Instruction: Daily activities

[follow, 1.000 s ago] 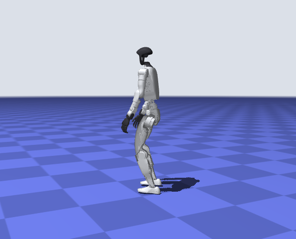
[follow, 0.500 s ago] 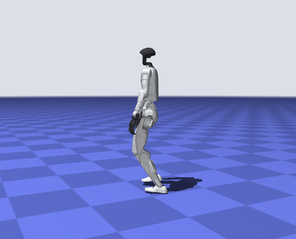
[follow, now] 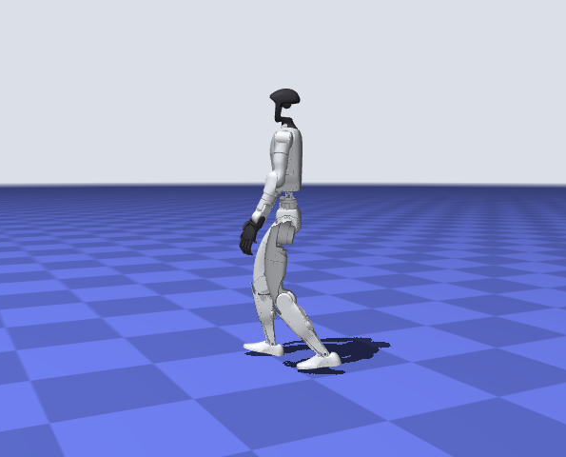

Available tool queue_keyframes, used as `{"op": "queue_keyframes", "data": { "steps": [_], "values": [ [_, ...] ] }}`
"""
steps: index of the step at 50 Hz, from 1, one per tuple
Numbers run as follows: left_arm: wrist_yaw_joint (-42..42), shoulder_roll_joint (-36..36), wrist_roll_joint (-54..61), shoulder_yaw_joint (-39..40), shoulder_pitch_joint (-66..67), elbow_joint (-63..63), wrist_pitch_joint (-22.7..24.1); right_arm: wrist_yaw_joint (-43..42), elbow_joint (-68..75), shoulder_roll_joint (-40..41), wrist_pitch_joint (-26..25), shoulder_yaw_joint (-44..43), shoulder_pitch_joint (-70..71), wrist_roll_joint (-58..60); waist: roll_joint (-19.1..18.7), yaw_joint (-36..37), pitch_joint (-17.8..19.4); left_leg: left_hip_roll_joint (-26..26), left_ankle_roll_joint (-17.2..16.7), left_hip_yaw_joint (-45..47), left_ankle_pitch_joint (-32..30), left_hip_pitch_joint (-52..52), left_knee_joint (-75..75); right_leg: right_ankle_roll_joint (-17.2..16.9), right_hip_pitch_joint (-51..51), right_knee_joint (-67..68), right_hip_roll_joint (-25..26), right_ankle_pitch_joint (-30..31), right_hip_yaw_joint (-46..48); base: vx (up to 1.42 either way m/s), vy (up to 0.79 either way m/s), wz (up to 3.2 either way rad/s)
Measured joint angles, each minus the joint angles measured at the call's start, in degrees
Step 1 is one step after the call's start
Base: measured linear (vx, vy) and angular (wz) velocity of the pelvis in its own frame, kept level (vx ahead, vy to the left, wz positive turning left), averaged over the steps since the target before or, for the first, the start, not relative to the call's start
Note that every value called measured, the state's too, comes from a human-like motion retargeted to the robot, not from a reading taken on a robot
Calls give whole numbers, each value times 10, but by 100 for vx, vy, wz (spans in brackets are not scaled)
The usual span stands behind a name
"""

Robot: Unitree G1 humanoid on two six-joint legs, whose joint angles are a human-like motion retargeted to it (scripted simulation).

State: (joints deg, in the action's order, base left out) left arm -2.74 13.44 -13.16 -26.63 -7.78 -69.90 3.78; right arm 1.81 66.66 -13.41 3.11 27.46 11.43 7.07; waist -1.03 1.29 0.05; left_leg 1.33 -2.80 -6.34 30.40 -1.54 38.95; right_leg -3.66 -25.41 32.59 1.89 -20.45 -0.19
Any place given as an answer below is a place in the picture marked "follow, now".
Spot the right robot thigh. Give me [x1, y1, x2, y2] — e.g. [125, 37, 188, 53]
[253, 221, 282, 294]

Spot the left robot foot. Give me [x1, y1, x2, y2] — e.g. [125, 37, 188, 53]
[297, 351, 342, 369]

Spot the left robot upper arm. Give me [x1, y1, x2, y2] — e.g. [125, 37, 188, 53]
[270, 130, 293, 189]

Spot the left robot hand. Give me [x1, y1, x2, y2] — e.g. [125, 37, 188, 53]
[239, 216, 265, 255]

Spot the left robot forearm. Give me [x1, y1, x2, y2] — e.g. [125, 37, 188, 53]
[251, 171, 279, 224]

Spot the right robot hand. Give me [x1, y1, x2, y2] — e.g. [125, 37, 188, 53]
[243, 218, 259, 244]

